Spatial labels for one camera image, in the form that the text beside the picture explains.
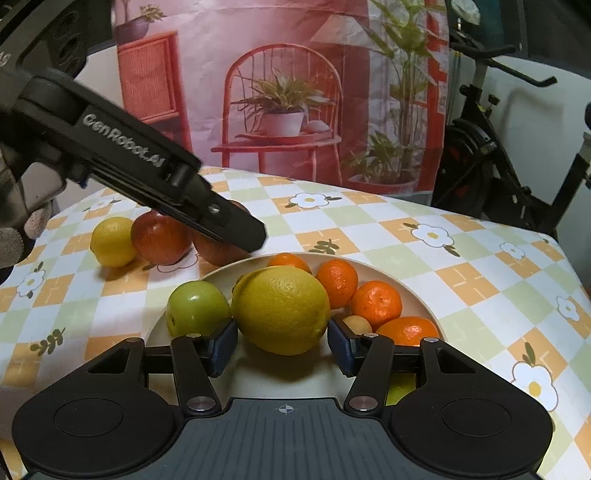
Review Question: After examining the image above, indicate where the small brown longan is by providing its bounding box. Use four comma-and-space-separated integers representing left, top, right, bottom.
342, 315, 374, 335

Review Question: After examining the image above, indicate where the green apple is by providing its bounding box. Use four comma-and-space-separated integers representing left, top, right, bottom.
165, 280, 230, 338
386, 372, 416, 406

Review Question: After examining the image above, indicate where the orange tangerine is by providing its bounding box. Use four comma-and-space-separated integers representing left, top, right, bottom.
376, 316, 440, 347
349, 280, 403, 331
267, 252, 311, 273
315, 259, 359, 309

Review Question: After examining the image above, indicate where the yellow lemon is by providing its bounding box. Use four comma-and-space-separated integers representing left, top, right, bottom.
90, 217, 137, 268
230, 266, 331, 356

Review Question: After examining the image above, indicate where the gloved left hand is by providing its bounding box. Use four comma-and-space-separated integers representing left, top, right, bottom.
0, 201, 53, 282

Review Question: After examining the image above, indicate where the dark red apple right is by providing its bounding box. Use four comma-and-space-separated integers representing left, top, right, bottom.
191, 200, 253, 267

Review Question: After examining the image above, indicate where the red apple left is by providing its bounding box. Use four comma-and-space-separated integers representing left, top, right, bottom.
130, 210, 192, 265

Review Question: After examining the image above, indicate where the checkered floral tablecloth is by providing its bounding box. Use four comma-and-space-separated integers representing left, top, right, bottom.
1, 167, 590, 479

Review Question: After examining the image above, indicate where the black exercise bike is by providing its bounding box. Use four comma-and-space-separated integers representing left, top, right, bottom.
432, 27, 590, 239

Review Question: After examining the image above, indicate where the printed backdrop cloth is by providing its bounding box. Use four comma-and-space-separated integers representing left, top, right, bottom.
114, 0, 449, 197

